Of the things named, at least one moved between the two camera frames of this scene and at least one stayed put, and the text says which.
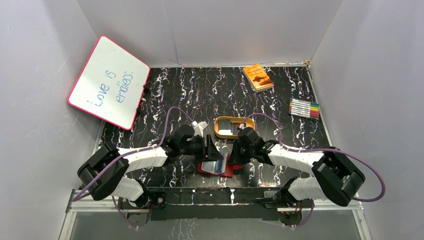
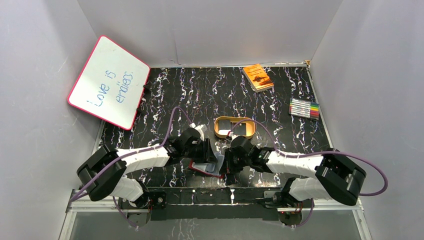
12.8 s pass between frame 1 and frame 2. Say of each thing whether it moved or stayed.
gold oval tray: stayed
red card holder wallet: moved
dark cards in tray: stayed
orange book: stayed
